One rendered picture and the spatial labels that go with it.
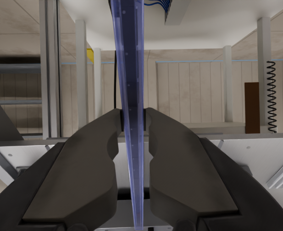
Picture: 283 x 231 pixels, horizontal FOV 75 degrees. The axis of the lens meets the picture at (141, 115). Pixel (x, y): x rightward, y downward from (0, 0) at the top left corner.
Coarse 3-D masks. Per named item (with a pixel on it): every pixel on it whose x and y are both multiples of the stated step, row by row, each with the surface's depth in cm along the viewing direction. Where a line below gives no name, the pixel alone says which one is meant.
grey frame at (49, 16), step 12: (48, 0) 49; (48, 12) 49; (48, 24) 49; (48, 36) 50; (60, 36) 53; (48, 48) 50; (60, 48) 53; (48, 60) 50; (60, 60) 53; (48, 72) 50; (60, 72) 52; (48, 84) 50; (60, 84) 52; (48, 96) 50; (60, 96) 52; (48, 108) 50; (60, 108) 52; (48, 120) 50; (60, 120) 52; (48, 132) 49; (60, 132) 52
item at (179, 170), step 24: (144, 120) 12; (168, 120) 11; (168, 144) 9; (192, 144) 9; (168, 168) 7; (192, 168) 7; (168, 192) 6; (192, 192) 6; (216, 192) 6; (168, 216) 7; (192, 216) 6
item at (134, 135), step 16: (112, 0) 8; (128, 0) 8; (112, 16) 8; (128, 16) 8; (128, 32) 8; (128, 48) 9; (128, 64) 10; (128, 80) 10; (128, 96) 11; (128, 112) 12; (128, 128) 13; (128, 144) 14; (128, 160) 16
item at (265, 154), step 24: (0, 144) 25; (24, 144) 25; (48, 144) 25; (120, 144) 26; (144, 144) 26; (216, 144) 26; (240, 144) 27; (264, 144) 27; (120, 168) 30; (144, 168) 30; (264, 168) 31; (120, 192) 36; (144, 192) 36
